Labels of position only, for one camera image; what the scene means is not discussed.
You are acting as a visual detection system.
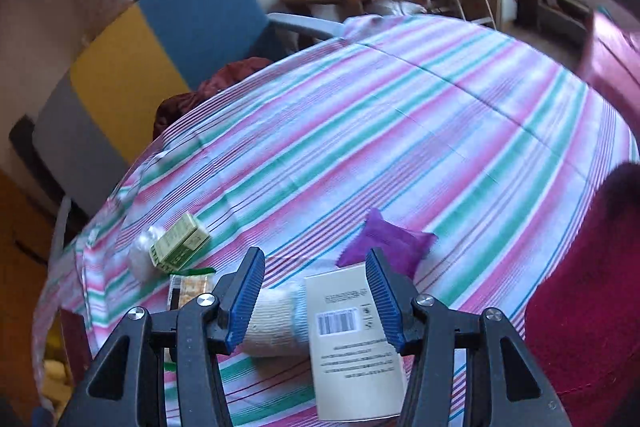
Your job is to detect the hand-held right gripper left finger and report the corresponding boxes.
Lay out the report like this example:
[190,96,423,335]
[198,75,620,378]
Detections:
[60,247,266,427]

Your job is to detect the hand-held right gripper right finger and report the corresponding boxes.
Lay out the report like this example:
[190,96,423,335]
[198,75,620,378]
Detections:
[365,248,571,427]

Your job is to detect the purple packet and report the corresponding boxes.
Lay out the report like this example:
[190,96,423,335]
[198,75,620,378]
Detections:
[336,207,437,280]

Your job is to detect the beige card box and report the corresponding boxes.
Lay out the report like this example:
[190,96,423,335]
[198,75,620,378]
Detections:
[303,263,408,423]

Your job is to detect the green small box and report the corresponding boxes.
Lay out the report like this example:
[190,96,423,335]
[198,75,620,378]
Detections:
[150,212,212,272]

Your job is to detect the cream knitted sock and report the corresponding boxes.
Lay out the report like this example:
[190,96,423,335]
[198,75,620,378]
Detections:
[239,283,313,359]

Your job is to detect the amber block packet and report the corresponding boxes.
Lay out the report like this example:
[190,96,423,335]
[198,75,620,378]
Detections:
[167,268,216,310]

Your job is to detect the clear plastic wrapped item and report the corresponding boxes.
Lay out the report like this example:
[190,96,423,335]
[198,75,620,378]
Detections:
[129,227,168,280]

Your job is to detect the striped tablecloth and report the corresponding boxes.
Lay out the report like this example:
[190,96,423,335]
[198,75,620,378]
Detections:
[32,14,640,427]

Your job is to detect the dark red fleece clothing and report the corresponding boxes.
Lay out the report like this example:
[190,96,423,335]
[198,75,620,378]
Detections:
[524,161,640,414]

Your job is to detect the dark red cloth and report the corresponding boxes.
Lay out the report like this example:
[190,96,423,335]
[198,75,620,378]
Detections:
[152,57,273,142]

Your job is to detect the grey yellow blue chair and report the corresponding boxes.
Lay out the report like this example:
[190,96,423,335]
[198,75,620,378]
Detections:
[32,0,346,210]

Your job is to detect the red patterned cloth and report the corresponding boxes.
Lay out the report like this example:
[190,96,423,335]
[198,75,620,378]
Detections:
[579,6,640,120]

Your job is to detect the cardboard shelf unit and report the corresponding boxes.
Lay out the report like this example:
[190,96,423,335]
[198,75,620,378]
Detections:
[536,0,592,34]

